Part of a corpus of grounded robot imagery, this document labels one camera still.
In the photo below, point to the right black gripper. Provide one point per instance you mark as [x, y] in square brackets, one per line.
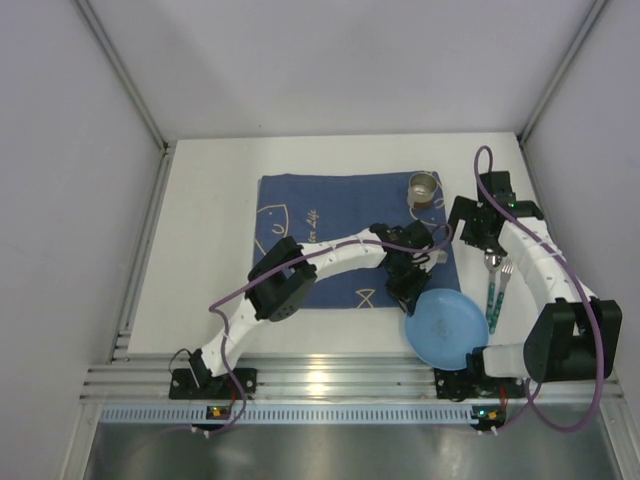
[473, 230]

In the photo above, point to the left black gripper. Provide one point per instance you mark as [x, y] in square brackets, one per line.
[401, 288]

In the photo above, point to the light blue plastic plate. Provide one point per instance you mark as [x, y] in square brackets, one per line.
[445, 327]

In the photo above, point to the small metal cup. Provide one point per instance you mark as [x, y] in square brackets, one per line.
[422, 189]

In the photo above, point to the blue cloth placemat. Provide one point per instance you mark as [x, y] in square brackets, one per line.
[317, 208]

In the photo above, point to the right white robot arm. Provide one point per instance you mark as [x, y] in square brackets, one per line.
[575, 335]

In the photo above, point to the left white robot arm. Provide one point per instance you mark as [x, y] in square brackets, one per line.
[279, 284]

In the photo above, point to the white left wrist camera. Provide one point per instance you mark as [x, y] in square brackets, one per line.
[441, 256]

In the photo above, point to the metal spoon teal handle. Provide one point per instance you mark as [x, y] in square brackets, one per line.
[492, 262]

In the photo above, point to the metal fork teal handle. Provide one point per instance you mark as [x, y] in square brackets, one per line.
[505, 273]

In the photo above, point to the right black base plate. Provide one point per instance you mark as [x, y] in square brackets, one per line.
[461, 385]

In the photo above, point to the right aluminium frame post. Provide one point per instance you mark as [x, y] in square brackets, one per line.
[594, 13]

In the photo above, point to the aluminium frame post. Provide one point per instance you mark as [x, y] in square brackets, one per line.
[100, 35]
[594, 13]

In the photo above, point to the perforated grey cable duct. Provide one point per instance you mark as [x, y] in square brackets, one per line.
[294, 414]

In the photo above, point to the aluminium mounting rail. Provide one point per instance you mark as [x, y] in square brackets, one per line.
[321, 378]

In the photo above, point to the left aluminium frame post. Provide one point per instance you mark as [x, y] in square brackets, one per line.
[100, 35]

